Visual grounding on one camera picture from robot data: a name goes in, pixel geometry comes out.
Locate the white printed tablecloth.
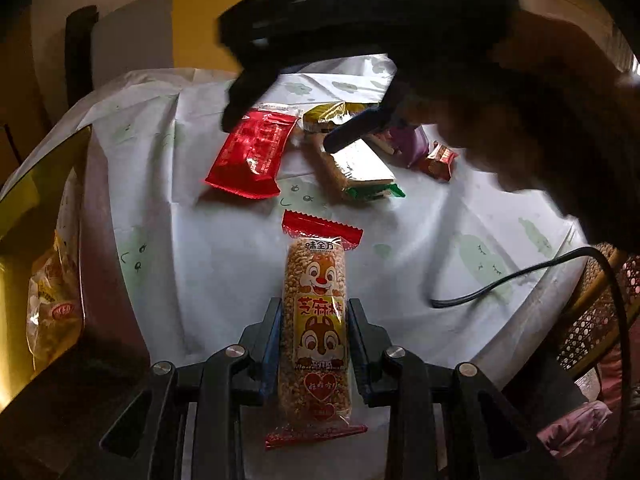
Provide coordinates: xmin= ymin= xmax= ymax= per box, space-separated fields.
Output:
xmin=0 ymin=52 xmax=591 ymax=480

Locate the black cable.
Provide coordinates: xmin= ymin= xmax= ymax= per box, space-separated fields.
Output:
xmin=430 ymin=246 xmax=635 ymax=480

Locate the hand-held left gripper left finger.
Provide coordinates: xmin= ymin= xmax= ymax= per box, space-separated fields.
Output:
xmin=99 ymin=297 xmax=284 ymax=480

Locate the black chair with grey back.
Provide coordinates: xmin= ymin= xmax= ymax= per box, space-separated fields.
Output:
xmin=65 ymin=0 xmax=177 ymax=111

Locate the squirrel print sesame stick packet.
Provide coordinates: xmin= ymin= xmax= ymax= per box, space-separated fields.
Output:
xmin=265 ymin=210 xmax=369 ymax=451

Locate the purple snack packet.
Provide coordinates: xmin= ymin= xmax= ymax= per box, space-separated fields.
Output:
xmin=385 ymin=122 xmax=431 ymax=168

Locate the clear bag of yellow snacks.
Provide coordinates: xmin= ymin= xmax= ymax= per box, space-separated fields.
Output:
xmin=27 ymin=230 xmax=86 ymax=376

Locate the gold metal tin box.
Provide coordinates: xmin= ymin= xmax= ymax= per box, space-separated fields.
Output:
xmin=0 ymin=125 xmax=151 ymax=411

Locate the small red patterned snack packet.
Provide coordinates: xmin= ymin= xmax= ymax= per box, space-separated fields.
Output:
xmin=417 ymin=141 xmax=459 ymax=182

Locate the large red snack packet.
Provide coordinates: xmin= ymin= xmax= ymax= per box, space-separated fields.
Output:
xmin=205 ymin=104 xmax=302 ymax=201

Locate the cracker packet with green ends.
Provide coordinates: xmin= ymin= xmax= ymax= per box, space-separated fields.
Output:
xmin=307 ymin=132 xmax=406 ymax=204

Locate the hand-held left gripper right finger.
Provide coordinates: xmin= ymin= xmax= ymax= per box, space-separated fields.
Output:
xmin=347 ymin=299 xmax=532 ymax=480

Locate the wicker chair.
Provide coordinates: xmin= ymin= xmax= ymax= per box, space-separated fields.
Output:
xmin=555 ymin=242 xmax=640 ymax=377

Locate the gold foil snack packet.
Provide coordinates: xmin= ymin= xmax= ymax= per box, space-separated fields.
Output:
xmin=301 ymin=101 xmax=368 ymax=136

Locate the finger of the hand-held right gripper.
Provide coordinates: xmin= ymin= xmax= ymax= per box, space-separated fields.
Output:
xmin=322 ymin=77 xmax=426 ymax=154
xmin=221 ymin=66 xmax=284 ymax=131

